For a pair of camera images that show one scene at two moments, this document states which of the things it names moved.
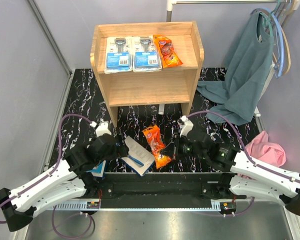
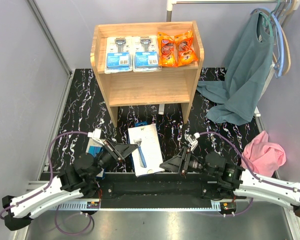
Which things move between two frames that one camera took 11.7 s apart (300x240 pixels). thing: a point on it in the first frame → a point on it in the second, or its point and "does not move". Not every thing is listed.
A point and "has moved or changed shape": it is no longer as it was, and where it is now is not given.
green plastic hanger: x=268 y=18 does not move
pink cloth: x=260 y=148 does not move
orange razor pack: x=153 y=133 → x=186 y=52
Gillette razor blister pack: x=118 y=55 does not move
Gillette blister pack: x=146 y=53 does not move
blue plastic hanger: x=279 y=66 does not move
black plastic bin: x=157 y=186 does not move
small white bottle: x=161 y=109 does not move
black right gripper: x=169 y=150 → x=179 y=163
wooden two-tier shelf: x=174 y=86 does not move
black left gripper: x=120 y=151 → x=119 y=151
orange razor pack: x=169 y=56 has moved or changed shape
